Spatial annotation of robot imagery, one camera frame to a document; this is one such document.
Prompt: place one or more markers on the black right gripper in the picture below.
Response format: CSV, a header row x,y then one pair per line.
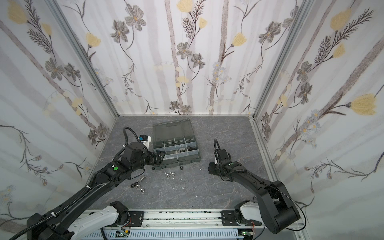
x,y
214,168

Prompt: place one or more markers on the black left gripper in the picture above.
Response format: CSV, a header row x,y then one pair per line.
x,y
159,160

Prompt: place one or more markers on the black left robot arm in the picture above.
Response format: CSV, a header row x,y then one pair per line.
x,y
55,224

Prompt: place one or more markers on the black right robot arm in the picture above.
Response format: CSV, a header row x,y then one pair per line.
x,y
274,207

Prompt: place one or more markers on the silver hex nut pair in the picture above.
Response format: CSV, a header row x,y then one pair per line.
x,y
170,175

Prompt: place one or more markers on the green compartment organizer box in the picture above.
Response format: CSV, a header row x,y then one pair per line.
x,y
177,144

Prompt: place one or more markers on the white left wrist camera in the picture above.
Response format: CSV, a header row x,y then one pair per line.
x,y
145,140

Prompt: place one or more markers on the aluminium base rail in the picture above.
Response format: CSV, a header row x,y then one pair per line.
x,y
210,217

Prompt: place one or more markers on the white cable duct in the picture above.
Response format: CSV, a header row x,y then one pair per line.
x,y
177,234

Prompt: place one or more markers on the aluminium corner frame post right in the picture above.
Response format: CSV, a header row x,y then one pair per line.
x,y
284,53

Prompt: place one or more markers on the aluminium corner frame post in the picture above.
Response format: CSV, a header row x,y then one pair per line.
x,y
81,53
284,53

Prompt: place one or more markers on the aluminium corner frame post left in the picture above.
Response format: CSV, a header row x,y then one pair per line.
x,y
81,53

